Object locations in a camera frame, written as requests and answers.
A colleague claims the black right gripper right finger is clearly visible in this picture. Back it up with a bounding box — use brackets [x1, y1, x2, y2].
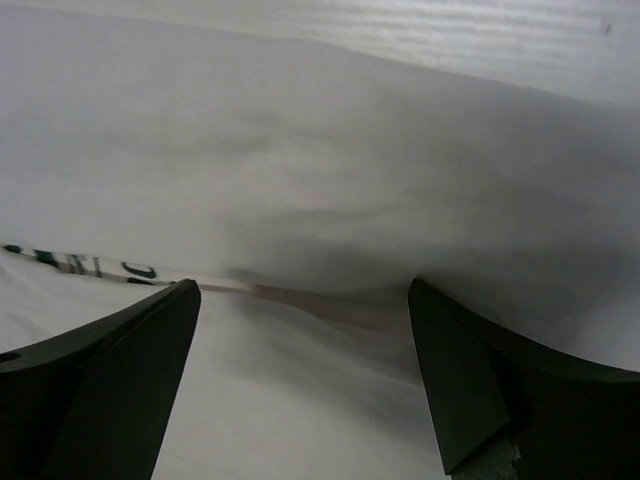
[408, 279, 639, 479]

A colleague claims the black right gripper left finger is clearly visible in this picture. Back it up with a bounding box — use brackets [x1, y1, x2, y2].
[1, 280, 201, 480]

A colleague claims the white green raglan t-shirt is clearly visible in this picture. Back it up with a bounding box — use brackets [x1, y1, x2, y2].
[1, 1, 639, 479]

